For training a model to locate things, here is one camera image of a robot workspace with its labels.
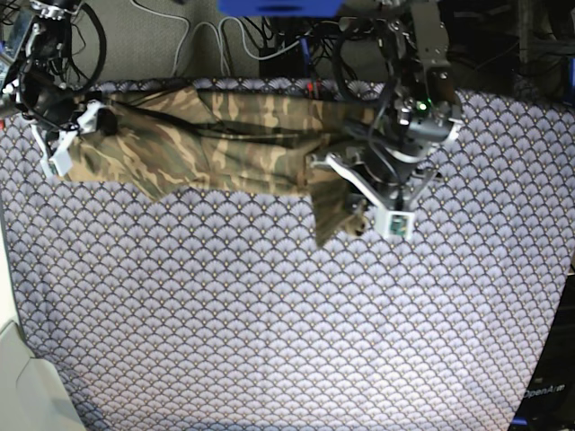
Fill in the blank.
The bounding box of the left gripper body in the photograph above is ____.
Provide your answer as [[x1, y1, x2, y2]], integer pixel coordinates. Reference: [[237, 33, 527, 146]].
[[345, 102, 463, 210]]

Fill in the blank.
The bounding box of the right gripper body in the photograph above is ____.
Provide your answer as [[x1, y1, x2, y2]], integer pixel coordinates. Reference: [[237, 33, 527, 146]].
[[13, 71, 90, 132]]

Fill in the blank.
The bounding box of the camouflage T-shirt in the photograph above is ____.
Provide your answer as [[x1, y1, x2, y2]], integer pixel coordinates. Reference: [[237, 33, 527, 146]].
[[66, 86, 374, 245]]

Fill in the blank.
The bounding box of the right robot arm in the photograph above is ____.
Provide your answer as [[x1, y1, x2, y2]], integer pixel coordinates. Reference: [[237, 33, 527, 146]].
[[1, 1, 108, 132]]

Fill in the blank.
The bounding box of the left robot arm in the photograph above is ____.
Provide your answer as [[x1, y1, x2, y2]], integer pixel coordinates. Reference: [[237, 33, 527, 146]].
[[326, 1, 463, 213]]

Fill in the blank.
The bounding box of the black power adapter box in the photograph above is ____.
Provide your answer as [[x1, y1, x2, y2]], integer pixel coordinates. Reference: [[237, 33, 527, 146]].
[[259, 48, 305, 79]]

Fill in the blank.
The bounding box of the blue fan-pattern tablecloth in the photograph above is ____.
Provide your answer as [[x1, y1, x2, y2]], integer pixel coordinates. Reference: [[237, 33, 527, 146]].
[[1, 92, 574, 430]]

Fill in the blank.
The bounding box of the black OpenArm box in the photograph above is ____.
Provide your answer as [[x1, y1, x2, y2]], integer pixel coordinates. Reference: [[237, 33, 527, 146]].
[[509, 274, 574, 430]]

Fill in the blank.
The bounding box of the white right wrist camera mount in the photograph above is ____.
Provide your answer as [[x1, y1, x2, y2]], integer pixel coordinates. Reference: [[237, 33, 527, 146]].
[[31, 100, 105, 178]]

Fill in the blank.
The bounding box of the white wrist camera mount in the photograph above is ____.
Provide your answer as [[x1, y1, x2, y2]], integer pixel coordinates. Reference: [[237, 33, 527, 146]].
[[31, 100, 105, 178], [311, 152, 441, 241]]

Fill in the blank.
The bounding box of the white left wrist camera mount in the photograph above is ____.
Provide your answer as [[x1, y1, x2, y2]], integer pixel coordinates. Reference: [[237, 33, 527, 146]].
[[311, 152, 441, 241]]

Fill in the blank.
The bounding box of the grey looped cable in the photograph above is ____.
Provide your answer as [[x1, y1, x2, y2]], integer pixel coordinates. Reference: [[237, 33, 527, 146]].
[[129, 0, 302, 77]]

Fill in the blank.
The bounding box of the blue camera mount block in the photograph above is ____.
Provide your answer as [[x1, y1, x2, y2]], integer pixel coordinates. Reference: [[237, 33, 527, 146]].
[[218, 0, 343, 17]]

